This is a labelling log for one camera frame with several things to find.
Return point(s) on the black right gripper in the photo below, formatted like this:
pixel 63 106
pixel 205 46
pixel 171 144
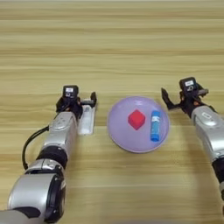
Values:
pixel 189 102

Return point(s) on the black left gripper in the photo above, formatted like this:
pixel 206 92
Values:
pixel 73 106

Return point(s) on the white rectangular remote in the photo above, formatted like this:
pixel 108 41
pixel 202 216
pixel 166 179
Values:
pixel 86 122

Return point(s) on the red cube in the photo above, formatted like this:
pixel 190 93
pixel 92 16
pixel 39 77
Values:
pixel 136 119

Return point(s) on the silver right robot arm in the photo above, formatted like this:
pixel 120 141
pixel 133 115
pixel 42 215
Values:
pixel 210 131

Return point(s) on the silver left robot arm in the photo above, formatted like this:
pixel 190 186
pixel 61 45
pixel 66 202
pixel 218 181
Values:
pixel 55 137

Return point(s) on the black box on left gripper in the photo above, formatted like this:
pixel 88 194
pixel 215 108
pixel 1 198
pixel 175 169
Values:
pixel 70 92

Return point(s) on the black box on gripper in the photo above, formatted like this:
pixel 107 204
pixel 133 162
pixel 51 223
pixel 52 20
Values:
pixel 187 84
pixel 70 92

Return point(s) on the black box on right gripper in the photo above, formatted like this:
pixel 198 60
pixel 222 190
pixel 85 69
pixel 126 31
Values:
pixel 187 84

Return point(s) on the blue glue stick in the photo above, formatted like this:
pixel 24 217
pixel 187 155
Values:
pixel 155 125

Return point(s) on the round purple plate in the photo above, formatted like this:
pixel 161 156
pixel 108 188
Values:
pixel 119 131

